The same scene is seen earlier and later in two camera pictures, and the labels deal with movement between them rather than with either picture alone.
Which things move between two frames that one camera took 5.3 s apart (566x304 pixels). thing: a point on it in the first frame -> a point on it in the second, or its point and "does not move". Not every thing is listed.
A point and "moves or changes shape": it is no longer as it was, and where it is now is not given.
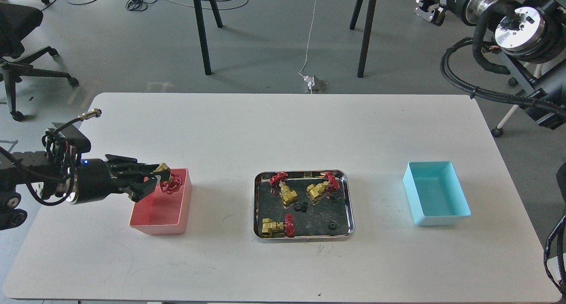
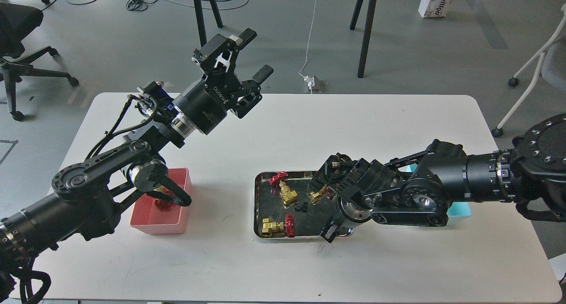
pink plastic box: (159, 213) does not move
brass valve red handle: (173, 184) moves or changes shape
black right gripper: (431, 2) -> (343, 174)
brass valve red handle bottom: (268, 226) does not move
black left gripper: (96, 179) -> (206, 103)
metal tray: (303, 205) does not move
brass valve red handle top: (286, 194) does not move
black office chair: (17, 21) does not move
